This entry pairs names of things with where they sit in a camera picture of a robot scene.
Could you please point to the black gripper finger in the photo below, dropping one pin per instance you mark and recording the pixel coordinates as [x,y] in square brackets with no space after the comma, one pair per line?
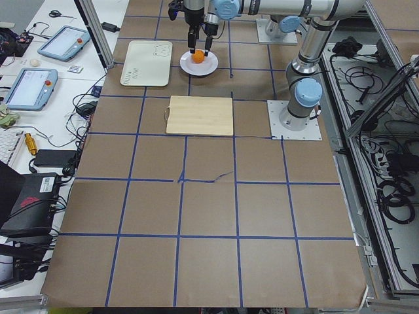
[208,45]
[192,38]

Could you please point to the orange fruit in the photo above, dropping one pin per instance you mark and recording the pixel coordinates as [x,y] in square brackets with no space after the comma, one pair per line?
[198,56]

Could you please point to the white round plate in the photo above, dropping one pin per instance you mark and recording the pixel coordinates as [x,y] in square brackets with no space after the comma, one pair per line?
[206,67]

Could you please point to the cream tray with bear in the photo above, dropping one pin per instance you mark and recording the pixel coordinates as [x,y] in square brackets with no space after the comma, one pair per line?
[147,63]

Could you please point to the wooden cutting board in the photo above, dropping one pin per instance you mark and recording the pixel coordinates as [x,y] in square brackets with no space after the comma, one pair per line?
[193,115]

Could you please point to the upper blue teach pendant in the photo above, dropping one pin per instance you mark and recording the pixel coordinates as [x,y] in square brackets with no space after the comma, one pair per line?
[65,44]

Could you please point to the blue teach pendant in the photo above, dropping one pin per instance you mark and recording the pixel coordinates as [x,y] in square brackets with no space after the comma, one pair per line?
[32,89]
[65,44]

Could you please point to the black scissors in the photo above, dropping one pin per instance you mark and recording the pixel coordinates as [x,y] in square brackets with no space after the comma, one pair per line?
[58,14]

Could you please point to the black cloth bundle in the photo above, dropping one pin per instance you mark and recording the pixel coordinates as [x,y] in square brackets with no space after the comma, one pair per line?
[348,47]

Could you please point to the lower blue teach pendant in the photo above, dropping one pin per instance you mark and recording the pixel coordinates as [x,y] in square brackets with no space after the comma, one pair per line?
[32,89]

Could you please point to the black power adapter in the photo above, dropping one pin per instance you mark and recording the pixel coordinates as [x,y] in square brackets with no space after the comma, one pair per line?
[53,158]

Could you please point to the yellow brass tool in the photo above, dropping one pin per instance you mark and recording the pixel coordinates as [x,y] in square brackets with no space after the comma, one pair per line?
[31,144]

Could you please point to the white keyboard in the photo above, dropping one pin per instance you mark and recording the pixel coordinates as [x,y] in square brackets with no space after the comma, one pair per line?
[11,142]

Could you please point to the white power strip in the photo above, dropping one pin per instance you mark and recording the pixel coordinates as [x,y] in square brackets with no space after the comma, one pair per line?
[381,161]

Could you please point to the black electronics box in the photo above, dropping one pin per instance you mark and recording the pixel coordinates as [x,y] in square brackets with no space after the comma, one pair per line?
[29,203]

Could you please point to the aluminium frame post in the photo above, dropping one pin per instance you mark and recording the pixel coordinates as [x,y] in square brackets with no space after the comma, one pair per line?
[91,21]

